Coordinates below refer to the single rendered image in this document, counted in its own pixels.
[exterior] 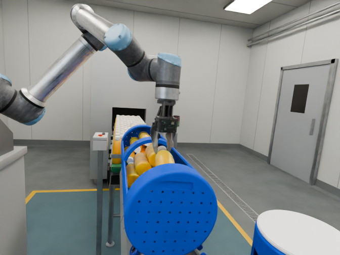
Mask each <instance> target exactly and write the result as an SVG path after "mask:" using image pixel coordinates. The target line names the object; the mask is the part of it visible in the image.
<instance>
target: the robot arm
mask: <svg viewBox="0 0 340 255"><path fill-rule="evenodd" d="M70 17H71V20H72V22H73V23H74V25H75V26H76V27H77V28H78V29H79V30H80V31H81V32H82V35H81V36H80V38H79V39H77V40H76V41H75V42H74V43H73V44H72V45H71V46H70V47H69V48H68V49H67V50H66V51H65V52H64V53H63V54H62V55H61V56H60V57H59V58H58V59H57V60H56V61H55V62H54V63H53V64H52V65H51V66H50V67H49V68H48V69H47V70H46V71H45V72H44V73H43V74H42V75H41V76H40V77H39V78H38V79H37V80H36V81H35V82H34V83H33V84H31V85H30V86H29V87H28V88H22V89H21V90H20V91H17V90H15V89H14V88H12V87H11V86H12V82H11V80H10V79H9V78H8V77H6V76H5V75H2V74H1V73H0V114H3V115H5V116H7V117H9V118H11V119H13V120H15V121H17V122H19V123H22V124H24V125H34V124H36V123H37V122H38V121H40V120H41V119H42V117H43V116H44V114H45V111H46V108H45V107H46V100H47V99H48V98H49V97H50V96H51V95H52V94H53V93H54V92H55V91H56V90H57V89H58V88H59V87H60V86H61V85H62V84H63V83H64V82H65V81H66V80H67V79H68V78H69V77H70V76H72V75H73V74H74V73H75V72H76V71H77V70H78V69H79V68H80V67H81V66H82V65H83V64H84V63H85V62H86V61H87V60H88V59H89V58H90V57H91V56H92V55H93V54H94V53H95V52H97V51H103V50H105V49H106V48H107V47H108V49H110V50H111V51H112V52H113V53H114V54H115V55H116V56H117V57H118V58H119V59H120V60H121V61H122V62H123V63H124V64H125V66H126V67H127V72H128V74H129V76H130V78H131V79H133V80H135V81H139V82H144V81H150V82H156V85H155V98H156V99H158V100H157V103H158V104H162V106H160V108H159V110H158V113H157V116H156V118H155V122H153V123H152V126H151V129H150V135H151V141H152V146H153V150H154V152H155V154H157V150H158V149H157V145H158V139H159V138H160V133H159V132H161V133H166V134H165V137H166V139H167V143H166V144H167V148H166V149H167V151H169V152H170V151H171V148H172V147H173V146H174V137H175V134H176V132H177V123H178V119H177V118H174V117H173V106H174V105H175V104H176V101H175V100H178V99H179V94H180V92H179V88H180V76H181V67H182V65H181V61H182V59H181V57H180V56H178V55H175V54H170V53H158V55H157V58H149V57H148V55H147V54H146V52H145V51H144V50H143V48H142V47H141V46H140V44H139V43H138V42H137V40H136V39H135V37H134V36H133V35H132V33H131V31H130V30H129V29H128V28H127V27H126V26H125V25H124V24H115V25H114V24H112V23H111V22H109V21H107V20H105V19H104V18H102V17H100V16H98V15H97V14H95V13H94V11H93V10H92V9H91V8H90V7H89V6H87V5H85V4H75V5H74V6H73V7H72V8H71V11H70Z"/></svg>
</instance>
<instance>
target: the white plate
mask: <svg viewBox="0 0 340 255"><path fill-rule="evenodd" d="M257 227H258V229H259V231H260V233H261V234H262V235H263V237H264V238H265V239H266V240H267V241H268V242H269V243H270V244H272V245H273V246H274V247H275V248H277V249H278V250H279V251H281V252H283V253H284V254H286V255H340V231H339V230H337V229H335V228H334V227H332V226H330V225H328V224H327V223H325V222H323V221H320V220H318V219H316V218H313V217H310V216H307V215H304V214H301V213H298V212H293V211H288V210H269V211H266V212H263V213H262V214H260V215H259V216H258V219H257Z"/></svg>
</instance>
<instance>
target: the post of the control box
mask: <svg viewBox="0 0 340 255"><path fill-rule="evenodd" d="M102 197H103V150H98V175H97V233H96V255H101V244H102Z"/></svg>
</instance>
